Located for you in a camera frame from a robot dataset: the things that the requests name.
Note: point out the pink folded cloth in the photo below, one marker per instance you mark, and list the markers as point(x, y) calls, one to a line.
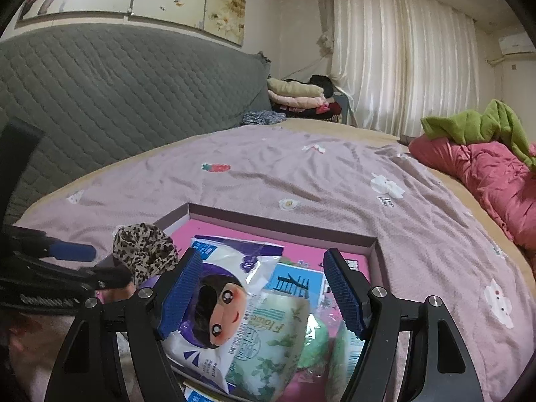
point(299, 101)

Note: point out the leopard print scrunchie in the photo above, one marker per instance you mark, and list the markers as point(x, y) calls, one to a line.
point(142, 247)

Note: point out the floral wall painting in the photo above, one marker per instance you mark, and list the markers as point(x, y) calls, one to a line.
point(176, 0)

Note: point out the shallow brown cardboard box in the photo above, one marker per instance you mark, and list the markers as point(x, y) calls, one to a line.
point(293, 230)

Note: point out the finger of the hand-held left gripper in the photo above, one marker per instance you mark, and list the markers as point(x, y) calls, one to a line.
point(71, 251)
point(109, 277)

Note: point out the curtain tassel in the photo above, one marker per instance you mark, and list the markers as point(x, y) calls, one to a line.
point(325, 42)

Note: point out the green fleece blanket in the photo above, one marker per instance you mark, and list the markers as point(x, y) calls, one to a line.
point(460, 127)

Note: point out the blue floral cloth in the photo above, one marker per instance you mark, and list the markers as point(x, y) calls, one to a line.
point(261, 118)

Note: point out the white curtain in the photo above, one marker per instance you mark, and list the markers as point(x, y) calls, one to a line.
point(398, 50)

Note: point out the green sponge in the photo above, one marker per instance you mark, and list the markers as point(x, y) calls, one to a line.
point(318, 339)

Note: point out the pink quilt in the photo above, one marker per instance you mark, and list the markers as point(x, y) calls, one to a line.
point(494, 176)

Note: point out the grey quilted headboard cover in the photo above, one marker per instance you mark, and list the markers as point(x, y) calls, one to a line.
point(125, 92)

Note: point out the large green leaf tissue packet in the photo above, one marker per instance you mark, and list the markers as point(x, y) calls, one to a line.
point(272, 343)

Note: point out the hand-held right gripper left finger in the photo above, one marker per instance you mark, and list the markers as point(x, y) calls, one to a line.
point(180, 297)

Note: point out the cartoon face tissue packet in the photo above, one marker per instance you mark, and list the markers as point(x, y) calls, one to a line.
point(217, 314)

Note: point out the blue book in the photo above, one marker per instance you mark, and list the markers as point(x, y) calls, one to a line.
point(293, 280)

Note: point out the black cloth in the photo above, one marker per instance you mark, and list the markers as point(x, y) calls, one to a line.
point(321, 84)

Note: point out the dark red folded cloth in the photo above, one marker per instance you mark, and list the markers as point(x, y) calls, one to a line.
point(322, 113)

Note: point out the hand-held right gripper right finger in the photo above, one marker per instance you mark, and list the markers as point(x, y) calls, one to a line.
point(345, 295)

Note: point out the grey bedside cabinet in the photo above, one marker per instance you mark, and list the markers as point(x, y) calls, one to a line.
point(345, 109)

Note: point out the small green tissue packet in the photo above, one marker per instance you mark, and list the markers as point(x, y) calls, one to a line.
point(347, 356)

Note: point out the white air conditioner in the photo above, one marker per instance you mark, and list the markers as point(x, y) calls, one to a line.
point(519, 44)

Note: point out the pink book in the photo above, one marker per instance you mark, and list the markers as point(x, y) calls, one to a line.
point(217, 230)

